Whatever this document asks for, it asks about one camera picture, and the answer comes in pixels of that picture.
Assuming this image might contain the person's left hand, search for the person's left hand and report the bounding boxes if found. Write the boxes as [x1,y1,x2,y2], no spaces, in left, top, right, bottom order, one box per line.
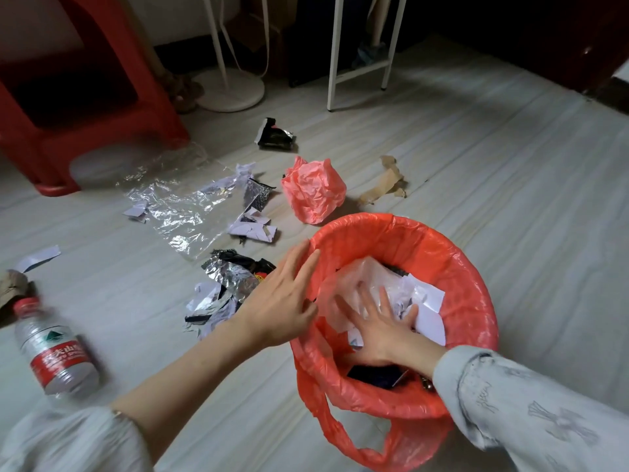
[233,239,321,349]

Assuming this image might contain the person's right hand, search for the person's right hand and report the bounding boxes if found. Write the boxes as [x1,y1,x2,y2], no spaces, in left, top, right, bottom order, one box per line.
[334,282,448,379]

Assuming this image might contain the silver foil wrapper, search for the silver foil wrapper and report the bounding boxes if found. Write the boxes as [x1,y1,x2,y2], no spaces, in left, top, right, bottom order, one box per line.
[201,248,276,303]

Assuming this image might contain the large translucent plastic bag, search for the large translucent plastic bag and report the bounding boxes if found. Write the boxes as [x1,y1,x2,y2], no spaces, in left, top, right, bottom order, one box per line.
[318,256,394,335]

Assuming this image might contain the white scrap black print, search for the white scrap black print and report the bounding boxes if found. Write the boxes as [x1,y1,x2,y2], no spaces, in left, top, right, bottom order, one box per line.
[227,206,278,245]

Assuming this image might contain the waste basket with red bag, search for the waste basket with red bag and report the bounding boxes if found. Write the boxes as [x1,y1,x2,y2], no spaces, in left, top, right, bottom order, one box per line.
[290,213,500,472]

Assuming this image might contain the black patterned plastic piece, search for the black patterned plastic piece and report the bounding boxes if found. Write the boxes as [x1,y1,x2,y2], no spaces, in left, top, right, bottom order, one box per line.
[243,177,277,212]

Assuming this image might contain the red plastic bag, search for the red plastic bag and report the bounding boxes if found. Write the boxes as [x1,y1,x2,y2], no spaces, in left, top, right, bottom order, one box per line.
[280,155,347,227]

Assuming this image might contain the long white paper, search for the long white paper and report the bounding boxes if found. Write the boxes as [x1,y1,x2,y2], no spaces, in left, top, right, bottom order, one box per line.
[199,161,256,195]

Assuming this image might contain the clear crinkled plastic bag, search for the clear crinkled plastic bag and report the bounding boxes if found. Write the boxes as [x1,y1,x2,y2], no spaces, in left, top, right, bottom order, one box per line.
[117,142,256,261]

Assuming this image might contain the brown paper strip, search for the brown paper strip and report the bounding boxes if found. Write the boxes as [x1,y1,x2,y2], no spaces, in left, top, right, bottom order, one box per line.
[357,155,409,207]

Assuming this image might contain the black snack wrapper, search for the black snack wrapper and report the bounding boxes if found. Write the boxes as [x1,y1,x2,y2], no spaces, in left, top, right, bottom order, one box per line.
[254,117,298,152]

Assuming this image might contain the small white torn scrap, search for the small white torn scrap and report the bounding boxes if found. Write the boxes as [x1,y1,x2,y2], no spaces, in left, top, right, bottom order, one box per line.
[123,200,150,224]

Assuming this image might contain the clear bottle red label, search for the clear bottle red label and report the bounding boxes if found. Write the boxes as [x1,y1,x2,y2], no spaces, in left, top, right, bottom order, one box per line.
[12,297,102,399]

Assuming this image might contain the white rectangular paper slip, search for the white rectangular paper slip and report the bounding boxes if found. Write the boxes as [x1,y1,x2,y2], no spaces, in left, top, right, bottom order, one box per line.
[14,245,62,275]

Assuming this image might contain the torn cardboard pieces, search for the torn cardboard pieces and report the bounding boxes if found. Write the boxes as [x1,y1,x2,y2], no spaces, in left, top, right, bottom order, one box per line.
[0,269,38,330]

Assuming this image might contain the person's left forearm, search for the person's left forearm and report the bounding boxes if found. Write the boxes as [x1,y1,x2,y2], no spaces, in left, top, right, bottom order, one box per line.
[111,319,266,465]

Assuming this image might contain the person's printed right sleeve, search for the person's printed right sleeve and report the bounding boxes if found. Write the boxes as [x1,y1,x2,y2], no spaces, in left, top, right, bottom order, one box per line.
[432,346,629,472]

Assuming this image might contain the person's white left sleeve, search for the person's white left sleeve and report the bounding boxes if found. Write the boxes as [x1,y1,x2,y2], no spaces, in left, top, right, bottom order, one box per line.
[0,406,154,472]

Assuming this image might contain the white round stand base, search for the white round stand base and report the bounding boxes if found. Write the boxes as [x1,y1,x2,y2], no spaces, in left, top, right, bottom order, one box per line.
[194,68,266,113]

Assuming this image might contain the tall black cabinet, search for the tall black cabinet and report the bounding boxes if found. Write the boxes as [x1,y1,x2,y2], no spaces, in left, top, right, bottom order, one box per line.
[287,0,379,89]

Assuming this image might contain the red plastic stool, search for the red plastic stool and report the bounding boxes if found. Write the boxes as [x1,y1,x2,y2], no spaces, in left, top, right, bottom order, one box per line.
[0,0,191,197]

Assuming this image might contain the beige cloth bag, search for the beige cloth bag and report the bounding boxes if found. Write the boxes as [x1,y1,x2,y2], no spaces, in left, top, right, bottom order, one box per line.
[363,0,394,50]

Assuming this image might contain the dark wooden door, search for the dark wooden door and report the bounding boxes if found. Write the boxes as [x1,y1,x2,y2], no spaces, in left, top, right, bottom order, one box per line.
[442,0,629,102]

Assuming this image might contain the brown rope-wrapped post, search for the brown rope-wrapped post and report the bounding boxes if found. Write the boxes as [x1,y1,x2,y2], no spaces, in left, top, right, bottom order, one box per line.
[164,73,205,115]

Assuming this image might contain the white metal frame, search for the white metal frame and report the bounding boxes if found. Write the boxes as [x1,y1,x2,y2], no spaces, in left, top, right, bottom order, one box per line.
[326,0,409,113]

